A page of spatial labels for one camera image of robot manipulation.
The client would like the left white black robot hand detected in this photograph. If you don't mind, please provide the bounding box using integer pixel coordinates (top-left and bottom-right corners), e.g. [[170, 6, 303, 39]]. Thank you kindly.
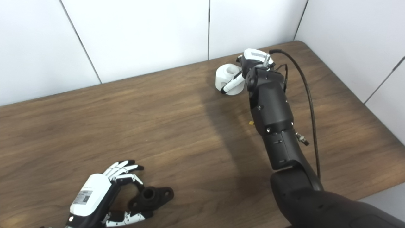
[[65, 160, 153, 228]]

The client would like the right arm thin black wire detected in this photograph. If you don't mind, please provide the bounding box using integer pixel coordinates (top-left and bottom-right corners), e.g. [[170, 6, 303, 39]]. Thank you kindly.
[[274, 64, 288, 92]]

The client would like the round white piece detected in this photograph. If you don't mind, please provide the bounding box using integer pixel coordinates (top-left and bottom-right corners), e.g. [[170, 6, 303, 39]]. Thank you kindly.
[[216, 64, 246, 96]]

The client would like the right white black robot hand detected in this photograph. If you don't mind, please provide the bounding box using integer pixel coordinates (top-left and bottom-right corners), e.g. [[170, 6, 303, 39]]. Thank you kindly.
[[221, 48, 275, 94]]

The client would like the black flanged holder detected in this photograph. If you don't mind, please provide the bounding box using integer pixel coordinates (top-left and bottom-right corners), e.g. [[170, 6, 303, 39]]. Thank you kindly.
[[128, 187, 174, 216]]

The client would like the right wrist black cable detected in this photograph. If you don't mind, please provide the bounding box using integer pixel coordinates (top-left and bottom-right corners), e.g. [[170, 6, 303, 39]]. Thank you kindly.
[[269, 49, 321, 181]]

